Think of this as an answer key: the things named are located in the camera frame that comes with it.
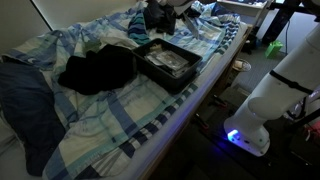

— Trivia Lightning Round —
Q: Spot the dark navy garment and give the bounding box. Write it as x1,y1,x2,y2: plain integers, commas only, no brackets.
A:
143,0,177,36

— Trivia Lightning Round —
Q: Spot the small pale book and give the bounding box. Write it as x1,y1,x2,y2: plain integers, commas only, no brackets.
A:
144,52,164,68

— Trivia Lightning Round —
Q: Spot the black garment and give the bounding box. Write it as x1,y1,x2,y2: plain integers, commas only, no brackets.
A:
57,44,139,96

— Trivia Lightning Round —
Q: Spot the black hanging cable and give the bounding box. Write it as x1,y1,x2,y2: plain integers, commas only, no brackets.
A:
283,19,290,56

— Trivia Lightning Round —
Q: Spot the red handled clamp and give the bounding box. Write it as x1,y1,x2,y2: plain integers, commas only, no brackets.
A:
193,113,212,132
209,94,229,108

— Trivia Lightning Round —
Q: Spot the Zelda game case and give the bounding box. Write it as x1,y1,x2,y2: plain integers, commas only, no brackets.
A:
181,12,202,40

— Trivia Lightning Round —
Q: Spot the teal striped cloth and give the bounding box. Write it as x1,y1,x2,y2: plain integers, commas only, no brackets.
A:
127,11,152,46

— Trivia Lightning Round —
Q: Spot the black stand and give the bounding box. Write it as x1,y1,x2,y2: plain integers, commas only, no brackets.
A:
261,0,320,46

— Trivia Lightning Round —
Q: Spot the wooden bed frame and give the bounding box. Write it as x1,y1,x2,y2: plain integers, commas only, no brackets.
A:
138,24,253,180

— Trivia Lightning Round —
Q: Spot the blue plaid duvet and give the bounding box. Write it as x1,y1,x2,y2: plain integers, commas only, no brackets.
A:
1,0,242,180

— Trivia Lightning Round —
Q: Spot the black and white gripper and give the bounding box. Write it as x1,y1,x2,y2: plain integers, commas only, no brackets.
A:
164,0,195,16

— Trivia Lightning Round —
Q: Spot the pale green cloth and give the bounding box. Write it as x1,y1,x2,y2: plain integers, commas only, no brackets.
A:
82,37,102,54

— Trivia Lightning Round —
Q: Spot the green bag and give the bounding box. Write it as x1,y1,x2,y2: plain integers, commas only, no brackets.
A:
264,40,284,59

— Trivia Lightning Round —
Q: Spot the white crumpled cloth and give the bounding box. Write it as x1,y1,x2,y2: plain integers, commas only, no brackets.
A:
99,34,139,50

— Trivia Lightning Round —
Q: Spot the black plastic box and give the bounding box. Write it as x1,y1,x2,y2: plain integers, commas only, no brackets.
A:
132,37,203,94

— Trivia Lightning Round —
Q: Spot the dark blue garment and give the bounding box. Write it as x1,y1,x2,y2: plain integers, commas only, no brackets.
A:
0,60,66,177

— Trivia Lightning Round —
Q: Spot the white desk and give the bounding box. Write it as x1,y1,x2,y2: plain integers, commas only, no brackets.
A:
216,0,272,27

